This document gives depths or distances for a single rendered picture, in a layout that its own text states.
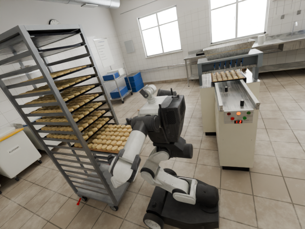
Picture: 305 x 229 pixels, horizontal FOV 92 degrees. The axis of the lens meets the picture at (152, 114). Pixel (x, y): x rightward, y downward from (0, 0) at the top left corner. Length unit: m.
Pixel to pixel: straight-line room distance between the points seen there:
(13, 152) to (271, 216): 3.50
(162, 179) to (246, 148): 0.94
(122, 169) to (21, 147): 2.79
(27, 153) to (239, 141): 3.28
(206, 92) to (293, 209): 1.47
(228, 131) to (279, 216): 0.82
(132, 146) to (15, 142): 2.78
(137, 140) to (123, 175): 0.17
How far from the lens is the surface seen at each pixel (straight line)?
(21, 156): 3.42
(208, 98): 2.27
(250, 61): 2.28
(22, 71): 1.46
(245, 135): 1.77
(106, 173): 2.23
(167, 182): 1.52
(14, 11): 4.50
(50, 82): 1.21
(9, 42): 1.43
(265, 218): 1.87
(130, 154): 0.72
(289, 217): 1.93
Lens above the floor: 1.58
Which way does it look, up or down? 26 degrees down
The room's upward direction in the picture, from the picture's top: 14 degrees counter-clockwise
